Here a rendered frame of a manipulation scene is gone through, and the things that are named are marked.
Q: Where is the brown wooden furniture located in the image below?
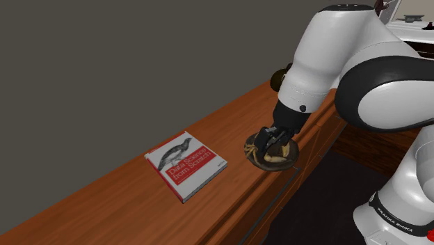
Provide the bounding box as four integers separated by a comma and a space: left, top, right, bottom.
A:
331, 125, 422, 177

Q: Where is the brown plate with food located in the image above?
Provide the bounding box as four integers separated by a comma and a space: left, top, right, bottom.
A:
243, 132, 300, 173

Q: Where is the white and red book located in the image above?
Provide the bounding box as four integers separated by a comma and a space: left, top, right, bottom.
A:
143, 130, 228, 204

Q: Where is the dark brown round object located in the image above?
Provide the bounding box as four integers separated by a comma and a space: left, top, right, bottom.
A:
269, 62, 293, 93

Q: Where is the brown wooden chest of drawers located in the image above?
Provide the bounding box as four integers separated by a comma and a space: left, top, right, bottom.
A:
0, 79, 350, 245

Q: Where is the white topped furniture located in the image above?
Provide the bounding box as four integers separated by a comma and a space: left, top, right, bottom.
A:
373, 0, 434, 58

